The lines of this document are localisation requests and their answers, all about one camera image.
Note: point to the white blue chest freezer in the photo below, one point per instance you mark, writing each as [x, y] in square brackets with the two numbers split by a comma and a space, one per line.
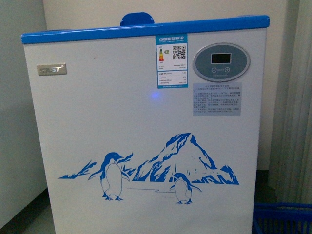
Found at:
[124, 157]

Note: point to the grey instruction sticker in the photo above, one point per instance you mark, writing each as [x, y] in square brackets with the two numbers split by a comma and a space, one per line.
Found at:
[217, 99]

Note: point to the blue energy label sticker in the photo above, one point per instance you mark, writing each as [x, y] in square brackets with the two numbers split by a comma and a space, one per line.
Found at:
[172, 61]

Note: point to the oval grey control panel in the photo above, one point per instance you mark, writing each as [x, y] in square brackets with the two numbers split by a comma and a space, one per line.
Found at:
[221, 62]

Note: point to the silver brand badge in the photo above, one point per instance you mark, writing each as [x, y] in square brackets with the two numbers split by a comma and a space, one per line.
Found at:
[52, 69]

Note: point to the grey curtain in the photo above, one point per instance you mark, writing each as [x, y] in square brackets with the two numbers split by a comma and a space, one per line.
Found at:
[290, 169]

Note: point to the blue plastic basket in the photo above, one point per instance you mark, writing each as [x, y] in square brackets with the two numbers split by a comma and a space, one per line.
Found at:
[282, 218]

